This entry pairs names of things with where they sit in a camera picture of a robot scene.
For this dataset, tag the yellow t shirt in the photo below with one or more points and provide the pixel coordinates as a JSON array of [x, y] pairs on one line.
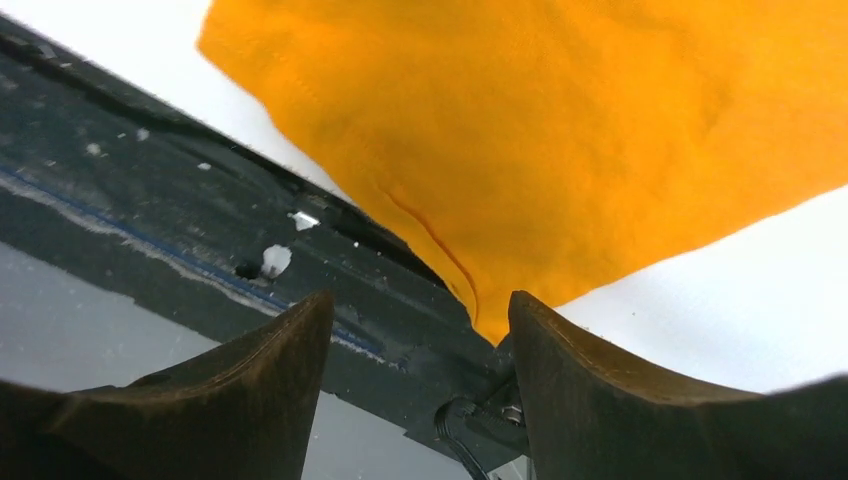
[[553, 147]]

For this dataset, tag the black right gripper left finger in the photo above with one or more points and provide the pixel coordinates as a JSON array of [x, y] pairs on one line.
[[242, 410]]

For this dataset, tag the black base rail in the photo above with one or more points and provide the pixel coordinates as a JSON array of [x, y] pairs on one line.
[[115, 188]]

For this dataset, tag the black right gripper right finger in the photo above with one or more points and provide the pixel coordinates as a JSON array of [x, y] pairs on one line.
[[596, 411]]

